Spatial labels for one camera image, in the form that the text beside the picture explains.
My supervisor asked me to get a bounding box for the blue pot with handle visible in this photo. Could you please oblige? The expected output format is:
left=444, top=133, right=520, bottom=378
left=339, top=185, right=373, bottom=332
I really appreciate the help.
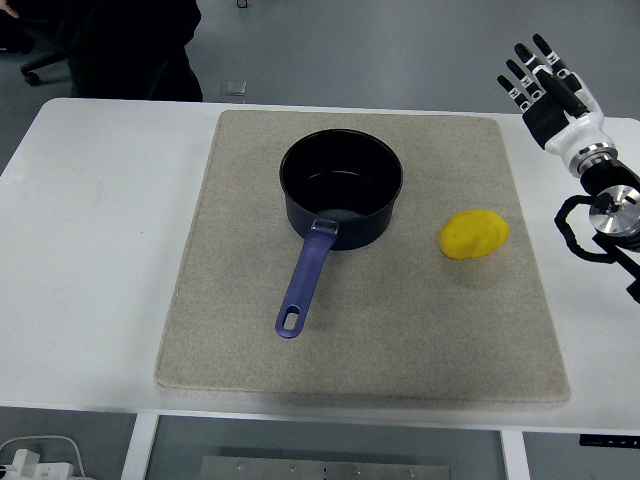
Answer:
left=274, top=128, right=405, bottom=340

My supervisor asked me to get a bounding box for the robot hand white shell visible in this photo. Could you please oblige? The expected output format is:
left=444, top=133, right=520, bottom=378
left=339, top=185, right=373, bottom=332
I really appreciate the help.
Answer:
left=496, top=33, right=607, bottom=162

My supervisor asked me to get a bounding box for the black table control panel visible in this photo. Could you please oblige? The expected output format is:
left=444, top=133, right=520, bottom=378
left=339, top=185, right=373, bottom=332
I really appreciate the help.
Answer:
left=579, top=434, right=640, bottom=448

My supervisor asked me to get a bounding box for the yellow potato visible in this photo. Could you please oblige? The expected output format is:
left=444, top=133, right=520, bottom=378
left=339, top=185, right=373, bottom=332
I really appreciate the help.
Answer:
left=438, top=209, right=511, bottom=261

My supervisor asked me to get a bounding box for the person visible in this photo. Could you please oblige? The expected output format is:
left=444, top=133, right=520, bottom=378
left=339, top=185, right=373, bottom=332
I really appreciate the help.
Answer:
left=0, top=0, right=204, bottom=103

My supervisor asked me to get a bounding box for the grey felt mat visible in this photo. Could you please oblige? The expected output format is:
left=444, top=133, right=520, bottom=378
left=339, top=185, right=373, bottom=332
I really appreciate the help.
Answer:
left=155, top=109, right=572, bottom=404

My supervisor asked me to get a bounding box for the black office chair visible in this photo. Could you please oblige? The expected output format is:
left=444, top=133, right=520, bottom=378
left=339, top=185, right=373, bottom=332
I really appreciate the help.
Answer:
left=0, top=17, right=71, bottom=86

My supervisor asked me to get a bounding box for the white table leg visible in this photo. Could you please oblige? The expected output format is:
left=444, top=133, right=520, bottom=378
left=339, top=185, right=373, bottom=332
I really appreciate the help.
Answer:
left=499, top=428, right=531, bottom=480
left=118, top=413, right=161, bottom=480

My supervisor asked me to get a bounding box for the white power adapter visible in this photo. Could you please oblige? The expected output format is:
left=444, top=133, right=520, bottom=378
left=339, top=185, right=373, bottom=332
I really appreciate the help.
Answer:
left=0, top=448, right=76, bottom=480

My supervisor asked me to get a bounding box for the grey metal plate with screws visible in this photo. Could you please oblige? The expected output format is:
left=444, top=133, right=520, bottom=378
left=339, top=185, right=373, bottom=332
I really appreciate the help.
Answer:
left=201, top=454, right=451, bottom=480

